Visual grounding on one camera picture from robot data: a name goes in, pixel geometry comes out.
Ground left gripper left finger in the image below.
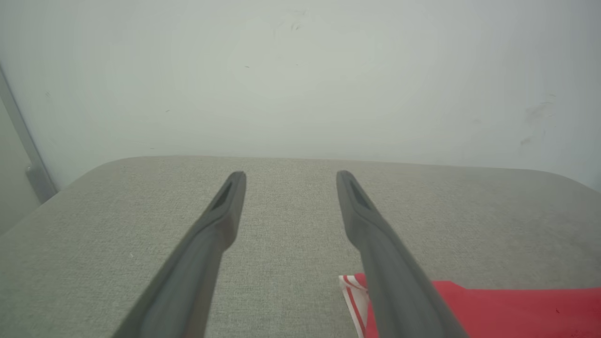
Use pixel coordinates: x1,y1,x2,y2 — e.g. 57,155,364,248
112,170,247,338

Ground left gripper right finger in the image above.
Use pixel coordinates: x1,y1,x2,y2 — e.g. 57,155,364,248
336,169,470,338

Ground red and white garment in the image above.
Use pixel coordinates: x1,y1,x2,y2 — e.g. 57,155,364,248
339,273,601,338

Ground grey metal wall strip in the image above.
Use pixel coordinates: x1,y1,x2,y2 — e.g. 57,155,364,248
0,66,58,204

